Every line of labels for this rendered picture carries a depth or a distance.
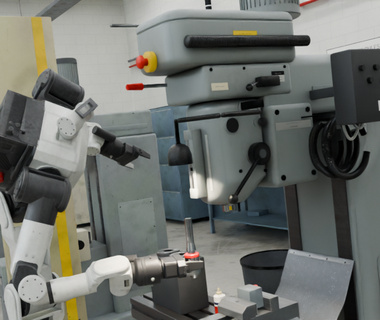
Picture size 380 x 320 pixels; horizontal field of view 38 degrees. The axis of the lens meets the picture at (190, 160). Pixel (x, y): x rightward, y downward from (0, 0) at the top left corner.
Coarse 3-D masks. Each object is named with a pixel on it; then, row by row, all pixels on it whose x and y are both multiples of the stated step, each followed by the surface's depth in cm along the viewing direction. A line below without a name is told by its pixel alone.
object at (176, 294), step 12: (156, 252) 208; (168, 252) 206; (180, 252) 204; (204, 264) 199; (204, 276) 199; (156, 288) 208; (168, 288) 199; (180, 288) 194; (192, 288) 196; (204, 288) 199; (156, 300) 209; (168, 300) 201; (180, 300) 193; (192, 300) 196; (204, 300) 199; (180, 312) 194
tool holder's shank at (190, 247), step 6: (186, 222) 171; (186, 228) 171; (192, 228) 171; (186, 234) 171; (192, 234) 171; (186, 240) 172; (192, 240) 171; (186, 246) 172; (192, 246) 171; (192, 252) 171
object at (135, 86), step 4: (128, 84) 167; (132, 84) 167; (136, 84) 168; (140, 84) 168; (144, 84) 170; (148, 84) 170; (152, 84) 171; (156, 84) 172; (160, 84) 173; (164, 84) 173; (128, 88) 166; (132, 88) 167; (136, 88) 168; (140, 88) 169
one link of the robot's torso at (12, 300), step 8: (8, 288) 197; (8, 296) 195; (16, 296) 193; (8, 304) 196; (16, 304) 194; (8, 312) 197; (16, 312) 194; (40, 312) 205; (48, 312) 203; (56, 312) 204; (64, 312) 206
